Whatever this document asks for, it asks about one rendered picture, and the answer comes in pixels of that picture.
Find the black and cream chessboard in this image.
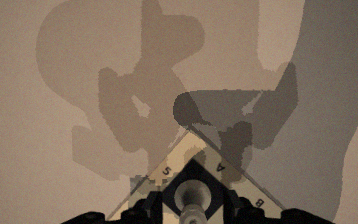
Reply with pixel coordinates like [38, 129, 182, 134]
[108, 129, 283, 224]

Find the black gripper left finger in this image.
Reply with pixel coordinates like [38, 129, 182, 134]
[61, 191, 163, 224]

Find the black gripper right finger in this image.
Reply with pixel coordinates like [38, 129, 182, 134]
[223, 190, 335, 224]

